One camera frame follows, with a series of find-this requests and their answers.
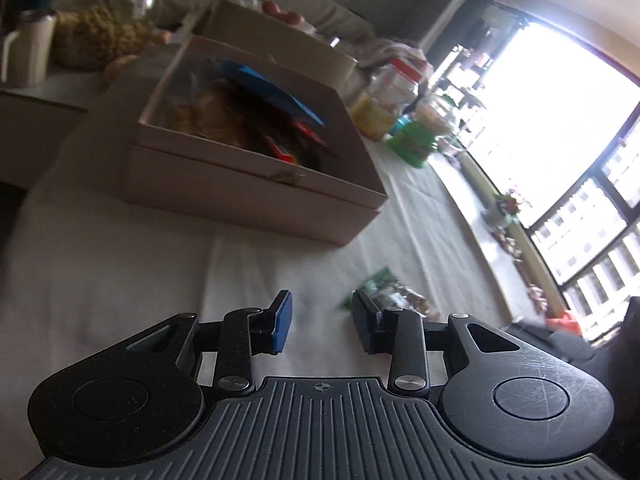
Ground white tablecloth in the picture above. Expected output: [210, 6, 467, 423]
[0, 55, 516, 401]

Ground metal shoe rack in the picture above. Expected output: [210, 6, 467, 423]
[435, 45, 496, 111]

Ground green candy dispenser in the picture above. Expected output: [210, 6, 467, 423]
[385, 95, 463, 168]

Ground red-lidded plastic jar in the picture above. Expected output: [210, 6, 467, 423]
[349, 57, 420, 142]

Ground small ceramic figurine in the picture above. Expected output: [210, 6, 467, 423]
[525, 285, 551, 311]

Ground clear yellow chips packet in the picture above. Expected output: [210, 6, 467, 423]
[167, 77, 261, 148]

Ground pink cardboard box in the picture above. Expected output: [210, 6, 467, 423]
[127, 34, 390, 247]

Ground red ring snack packet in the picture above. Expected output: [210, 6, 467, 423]
[264, 132, 301, 165]

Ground grey covered sofa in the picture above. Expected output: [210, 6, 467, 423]
[150, 0, 431, 76]

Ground blue snack packet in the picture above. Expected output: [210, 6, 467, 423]
[217, 59, 327, 126]

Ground red plastic bag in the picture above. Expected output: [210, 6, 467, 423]
[545, 310, 585, 337]

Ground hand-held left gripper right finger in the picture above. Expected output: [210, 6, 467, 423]
[352, 291, 521, 395]

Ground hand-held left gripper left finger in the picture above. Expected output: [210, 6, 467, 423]
[127, 290, 293, 393]

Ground white lidded mug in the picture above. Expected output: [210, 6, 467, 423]
[0, 9, 58, 86]

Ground potted flower plant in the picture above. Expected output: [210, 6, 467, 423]
[492, 190, 525, 223]

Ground black window frame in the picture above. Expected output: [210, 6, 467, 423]
[440, 10, 640, 356]

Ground glass jar of peanuts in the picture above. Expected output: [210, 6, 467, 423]
[52, 0, 163, 72]

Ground white red green snack packet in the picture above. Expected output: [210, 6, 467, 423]
[342, 266, 441, 322]

